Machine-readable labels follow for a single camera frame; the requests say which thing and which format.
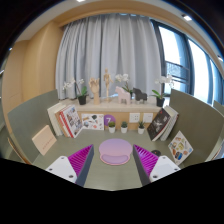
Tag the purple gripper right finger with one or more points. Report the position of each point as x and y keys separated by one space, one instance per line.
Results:
x=152 y=167

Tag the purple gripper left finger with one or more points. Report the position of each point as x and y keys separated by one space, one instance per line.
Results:
x=75 y=167

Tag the black computer mouse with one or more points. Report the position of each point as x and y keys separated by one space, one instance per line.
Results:
x=156 y=152

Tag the pink round mouse pad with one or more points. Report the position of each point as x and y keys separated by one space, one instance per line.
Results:
x=115 y=151

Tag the colourful picture booklet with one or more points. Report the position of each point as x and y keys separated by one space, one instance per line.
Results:
x=180 y=148

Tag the small succulent white pot right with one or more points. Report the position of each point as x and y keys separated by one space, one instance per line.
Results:
x=141 y=127

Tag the small succulent white pot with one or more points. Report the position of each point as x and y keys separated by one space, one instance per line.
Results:
x=141 y=127
x=124 y=127
x=111 y=127

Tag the beige wooden board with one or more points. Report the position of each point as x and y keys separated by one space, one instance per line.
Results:
x=44 y=140

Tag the black cover book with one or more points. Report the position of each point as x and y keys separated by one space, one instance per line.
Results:
x=158 y=125

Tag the white illustrated card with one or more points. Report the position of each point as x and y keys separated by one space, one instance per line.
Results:
x=93 y=121

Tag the small succulent white pot middle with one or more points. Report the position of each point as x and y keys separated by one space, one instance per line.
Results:
x=124 y=127

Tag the red white magazine book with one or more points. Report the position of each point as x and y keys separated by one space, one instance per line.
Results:
x=71 y=120

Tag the wooden shelf ledge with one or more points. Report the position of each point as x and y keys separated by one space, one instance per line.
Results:
x=120 y=111

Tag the small succulent white pot left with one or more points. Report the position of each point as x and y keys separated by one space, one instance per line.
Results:
x=111 y=127

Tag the white leaning books right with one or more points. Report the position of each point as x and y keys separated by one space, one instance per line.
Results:
x=173 y=118

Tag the white leaning books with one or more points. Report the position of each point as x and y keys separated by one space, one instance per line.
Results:
x=173 y=118
x=52 y=116

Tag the purple number seven disc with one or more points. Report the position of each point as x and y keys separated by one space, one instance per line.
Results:
x=108 y=118

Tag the white leaning books left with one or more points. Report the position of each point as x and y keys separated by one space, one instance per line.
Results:
x=52 y=116

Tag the grey right partition panel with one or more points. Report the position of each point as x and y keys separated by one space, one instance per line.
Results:
x=200 y=123

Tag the grey partition panel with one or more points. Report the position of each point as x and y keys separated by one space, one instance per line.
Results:
x=27 y=119
x=200 y=123

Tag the grey left partition panel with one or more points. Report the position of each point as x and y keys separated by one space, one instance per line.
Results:
x=27 y=119

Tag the white orchid black pot left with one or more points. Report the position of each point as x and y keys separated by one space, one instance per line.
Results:
x=82 y=92

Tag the white orchid black pot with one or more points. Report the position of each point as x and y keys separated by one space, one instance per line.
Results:
x=160 y=96
x=82 y=92

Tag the dark horse figurine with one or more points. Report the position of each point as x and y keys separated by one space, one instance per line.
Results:
x=139 y=95

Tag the pink horse figurine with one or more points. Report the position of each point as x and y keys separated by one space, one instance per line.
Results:
x=123 y=95

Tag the wooden hand model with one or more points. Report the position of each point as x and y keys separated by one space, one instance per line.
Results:
x=94 y=87

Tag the white orchid black pot right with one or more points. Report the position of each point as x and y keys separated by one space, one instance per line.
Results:
x=160 y=96

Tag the white orchid middle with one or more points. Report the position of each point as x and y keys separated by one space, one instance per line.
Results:
x=125 y=79

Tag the wooden mannequin figure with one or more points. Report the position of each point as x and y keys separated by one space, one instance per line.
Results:
x=108 y=81

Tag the grey curtain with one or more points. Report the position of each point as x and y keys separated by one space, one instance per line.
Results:
x=110 y=43

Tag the white wall socket right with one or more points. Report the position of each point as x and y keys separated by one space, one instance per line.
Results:
x=147 y=117

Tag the white wall socket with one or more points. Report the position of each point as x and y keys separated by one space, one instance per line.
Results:
x=147 y=117
x=134 y=117

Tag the white wall socket left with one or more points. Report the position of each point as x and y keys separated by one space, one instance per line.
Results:
x=134 y=117

